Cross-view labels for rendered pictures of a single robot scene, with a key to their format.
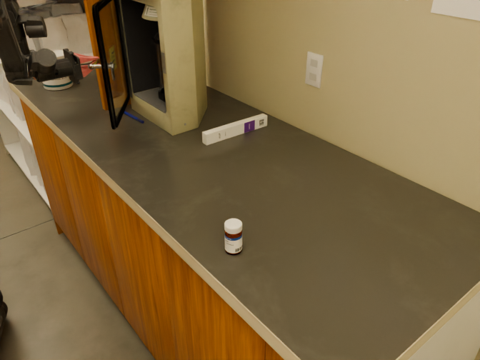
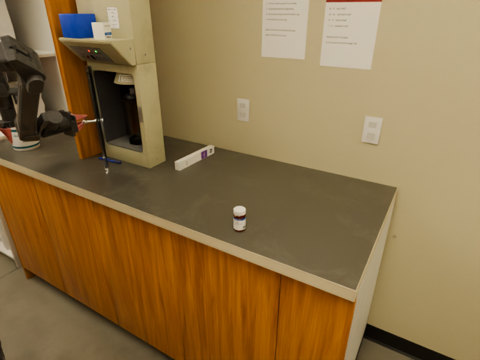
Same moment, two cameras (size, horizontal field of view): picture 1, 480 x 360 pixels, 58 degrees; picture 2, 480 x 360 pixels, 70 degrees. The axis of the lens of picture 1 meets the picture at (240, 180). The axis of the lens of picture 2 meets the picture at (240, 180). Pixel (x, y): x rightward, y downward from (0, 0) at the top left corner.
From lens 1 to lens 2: 0.38 m
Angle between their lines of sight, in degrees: 19
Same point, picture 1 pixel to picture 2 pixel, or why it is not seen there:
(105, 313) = (96, 330)
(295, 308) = (297, 251)
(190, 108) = (159, 146)
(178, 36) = (149, 93)
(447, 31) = (331, 76)
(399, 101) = (306, 121)
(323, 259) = (298, 222)
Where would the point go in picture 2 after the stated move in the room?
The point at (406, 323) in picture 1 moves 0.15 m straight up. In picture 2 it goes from (362, 243) to (370, 203)
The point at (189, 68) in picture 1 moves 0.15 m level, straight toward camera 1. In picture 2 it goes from (158, 116) to (166, 125)
